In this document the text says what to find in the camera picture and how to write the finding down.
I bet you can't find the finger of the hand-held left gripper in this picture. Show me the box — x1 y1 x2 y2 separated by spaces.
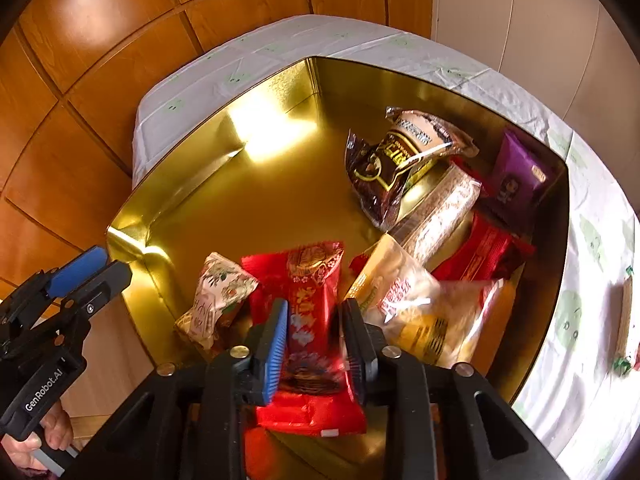
10 246 108 311
60 260 133 331

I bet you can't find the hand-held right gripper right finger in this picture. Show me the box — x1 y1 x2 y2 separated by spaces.
341 298 573 480

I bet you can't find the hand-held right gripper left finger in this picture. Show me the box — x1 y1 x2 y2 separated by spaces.
70 299 291 480

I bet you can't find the red gold-patterned snack packet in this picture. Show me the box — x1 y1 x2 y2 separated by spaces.
241 241 368 437

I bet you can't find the gold tin box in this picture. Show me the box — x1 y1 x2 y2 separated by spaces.
105 56 571 467

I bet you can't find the granola bar red-ended wrapper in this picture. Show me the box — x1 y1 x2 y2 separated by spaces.
387 157 486 266

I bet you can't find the brown gold snack packet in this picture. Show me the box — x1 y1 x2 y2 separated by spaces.
345 106 481 233

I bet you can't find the person's left hand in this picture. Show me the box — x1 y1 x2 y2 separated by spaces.
0 400 75 471

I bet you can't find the yellow white snack packet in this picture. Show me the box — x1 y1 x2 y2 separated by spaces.
345 234 506 368

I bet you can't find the pink floral snack packet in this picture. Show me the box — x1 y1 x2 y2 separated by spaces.
174 251 260 351

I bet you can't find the shiny red snack packet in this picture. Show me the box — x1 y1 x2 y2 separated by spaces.
430 210 536 283

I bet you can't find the printed white tablecloth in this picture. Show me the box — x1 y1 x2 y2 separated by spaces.
131 14 640 480

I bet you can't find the purple snack packet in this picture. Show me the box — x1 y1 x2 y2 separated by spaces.
482 130 558 231

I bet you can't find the green red candy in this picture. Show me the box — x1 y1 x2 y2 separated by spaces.
612 352 640 377

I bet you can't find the tan snack bar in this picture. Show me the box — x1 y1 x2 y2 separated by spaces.
616 277 637 357

